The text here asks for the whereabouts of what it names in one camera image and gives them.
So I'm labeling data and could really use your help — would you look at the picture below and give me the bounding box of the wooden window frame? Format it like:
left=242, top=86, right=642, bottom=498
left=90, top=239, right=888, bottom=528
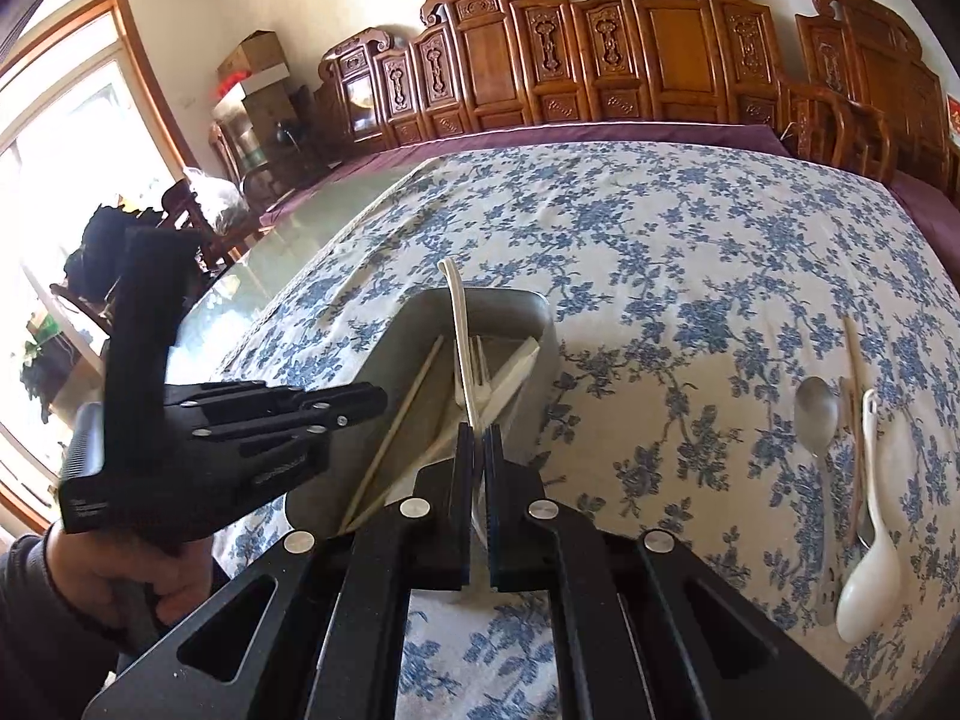
left=0, top=0, right=190, bottom=541

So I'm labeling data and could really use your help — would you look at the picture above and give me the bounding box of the cream plastic spoon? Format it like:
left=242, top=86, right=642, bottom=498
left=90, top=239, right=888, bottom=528
left=439, top=256, right=481, bottom=432

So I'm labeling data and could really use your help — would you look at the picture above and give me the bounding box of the round metal spoon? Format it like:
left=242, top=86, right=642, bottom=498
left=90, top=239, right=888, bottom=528
left=795, top=376, right=841, bottom=541

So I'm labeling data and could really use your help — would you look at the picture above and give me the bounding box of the long purple sofa cushion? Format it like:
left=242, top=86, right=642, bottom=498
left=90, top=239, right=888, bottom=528
left=258, top=121, right=785, bottom=235

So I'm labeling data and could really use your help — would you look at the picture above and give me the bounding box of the person's left hand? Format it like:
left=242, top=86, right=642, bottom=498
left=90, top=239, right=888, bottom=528
left=45, top=521, right=220, bottom=635

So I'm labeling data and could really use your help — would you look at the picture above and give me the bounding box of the carved wooden sofa bench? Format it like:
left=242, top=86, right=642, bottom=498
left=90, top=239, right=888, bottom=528
left=310, top=0, right=895, bottom=182

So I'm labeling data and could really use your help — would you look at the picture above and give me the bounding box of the purple armchair cushion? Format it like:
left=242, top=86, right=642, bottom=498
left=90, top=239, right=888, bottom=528
left=888, top=168, right=960, bottom=302

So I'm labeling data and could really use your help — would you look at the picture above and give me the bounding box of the black cloth pile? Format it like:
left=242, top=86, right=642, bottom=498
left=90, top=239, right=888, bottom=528
left=63, top=201, right=197, bottom=302

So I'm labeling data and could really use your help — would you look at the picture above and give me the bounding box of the carved wooden armchair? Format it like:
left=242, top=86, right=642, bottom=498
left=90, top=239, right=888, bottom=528
left=793, top=0, right=960, bottom=205

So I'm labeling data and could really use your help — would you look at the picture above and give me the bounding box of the rectangular metal tray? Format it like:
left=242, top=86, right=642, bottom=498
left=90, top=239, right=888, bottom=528
left=283, top=288, right=562, bottom=542

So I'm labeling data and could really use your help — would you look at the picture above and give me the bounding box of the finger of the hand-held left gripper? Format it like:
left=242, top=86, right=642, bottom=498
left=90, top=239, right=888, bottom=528
left=190, top=411, right=381, bottom=460
left=162, top=381, right=389, bottom=419

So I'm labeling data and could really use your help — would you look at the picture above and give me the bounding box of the blue floral tablecloth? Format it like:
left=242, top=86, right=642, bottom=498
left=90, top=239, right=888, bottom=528
left=210, top=139, right=960, bottom=720

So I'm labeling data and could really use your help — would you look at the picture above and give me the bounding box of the white box with red top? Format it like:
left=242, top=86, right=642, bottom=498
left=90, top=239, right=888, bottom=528
left=211, top=63, right=292, bottom=103

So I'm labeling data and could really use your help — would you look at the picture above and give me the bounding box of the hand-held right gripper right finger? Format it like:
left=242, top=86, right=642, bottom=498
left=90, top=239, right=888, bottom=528
left=483, top=424, right=872, bottom=720

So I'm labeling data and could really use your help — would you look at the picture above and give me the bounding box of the person's left forearm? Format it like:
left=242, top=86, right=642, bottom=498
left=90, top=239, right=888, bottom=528
left=0, top=532, right=122, bottom=720

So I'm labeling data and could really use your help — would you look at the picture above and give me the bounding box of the large white ceramic spoon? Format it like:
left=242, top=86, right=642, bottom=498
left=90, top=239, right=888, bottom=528
left=834, top=388, right=902, bottom=644

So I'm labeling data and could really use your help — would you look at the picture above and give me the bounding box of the carved wooden dining chair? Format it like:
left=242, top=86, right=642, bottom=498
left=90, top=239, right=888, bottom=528
left=160, top=178, right=260, bottom=265

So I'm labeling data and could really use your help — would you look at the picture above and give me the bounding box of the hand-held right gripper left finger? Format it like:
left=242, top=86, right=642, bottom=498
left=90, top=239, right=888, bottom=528
left=82, top=424, right=485, bottom=720

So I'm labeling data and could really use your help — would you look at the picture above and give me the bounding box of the black desk fan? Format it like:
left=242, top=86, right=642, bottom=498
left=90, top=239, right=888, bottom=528
left=274, top=120, right=310, bottom=166

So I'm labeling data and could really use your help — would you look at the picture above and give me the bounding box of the translucent plastic bag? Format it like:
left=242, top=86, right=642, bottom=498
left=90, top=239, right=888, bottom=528
left=183, top=163, right=250, bottom=232

